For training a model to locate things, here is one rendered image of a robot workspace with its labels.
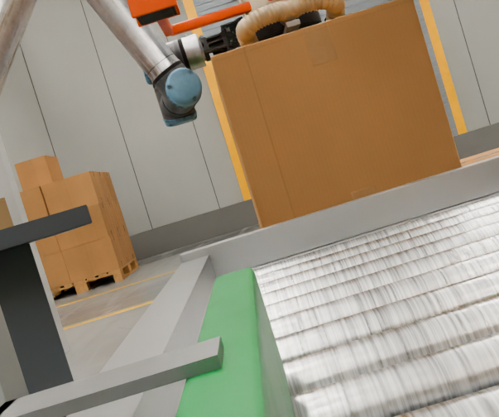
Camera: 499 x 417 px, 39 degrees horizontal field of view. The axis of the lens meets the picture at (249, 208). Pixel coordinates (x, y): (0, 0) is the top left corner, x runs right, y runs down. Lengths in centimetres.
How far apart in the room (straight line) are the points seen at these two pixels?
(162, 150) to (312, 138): 965
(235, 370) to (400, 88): 116
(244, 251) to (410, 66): 48
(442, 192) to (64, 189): 738
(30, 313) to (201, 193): 939
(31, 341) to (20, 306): 8
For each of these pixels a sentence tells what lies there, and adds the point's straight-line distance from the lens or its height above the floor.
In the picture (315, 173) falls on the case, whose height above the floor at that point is 67.
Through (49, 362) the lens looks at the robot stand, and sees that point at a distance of 159.
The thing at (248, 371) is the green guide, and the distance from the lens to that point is 24.
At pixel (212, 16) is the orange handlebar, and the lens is 163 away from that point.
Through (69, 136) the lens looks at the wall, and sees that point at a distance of 1123.
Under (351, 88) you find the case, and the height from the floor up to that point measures 81.
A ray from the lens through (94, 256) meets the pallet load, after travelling 842.
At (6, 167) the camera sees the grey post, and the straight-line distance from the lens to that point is 456.
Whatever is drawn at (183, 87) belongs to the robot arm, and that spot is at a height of 96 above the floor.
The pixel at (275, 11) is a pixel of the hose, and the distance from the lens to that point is 149.
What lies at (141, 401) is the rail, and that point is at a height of 59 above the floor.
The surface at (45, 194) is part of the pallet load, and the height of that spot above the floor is 123.
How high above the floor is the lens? 70
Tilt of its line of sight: 2 degrees down
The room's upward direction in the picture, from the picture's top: 17 degrees counter-clockwise
